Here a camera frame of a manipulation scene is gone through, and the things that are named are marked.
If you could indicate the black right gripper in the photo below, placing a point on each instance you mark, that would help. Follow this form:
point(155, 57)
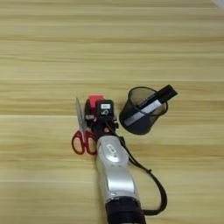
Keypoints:
point(100, 129)

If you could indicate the black marker with white label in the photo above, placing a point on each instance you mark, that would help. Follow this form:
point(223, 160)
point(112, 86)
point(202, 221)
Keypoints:
point(157, 100)

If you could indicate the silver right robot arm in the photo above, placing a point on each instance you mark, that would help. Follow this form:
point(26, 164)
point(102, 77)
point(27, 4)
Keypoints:
point(115, 175)

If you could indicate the black mesh pen cup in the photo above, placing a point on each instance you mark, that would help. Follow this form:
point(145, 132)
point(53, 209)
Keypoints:
point(137, 124)

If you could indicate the red cube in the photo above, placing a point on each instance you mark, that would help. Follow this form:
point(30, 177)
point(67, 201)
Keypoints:
point(95, 100)

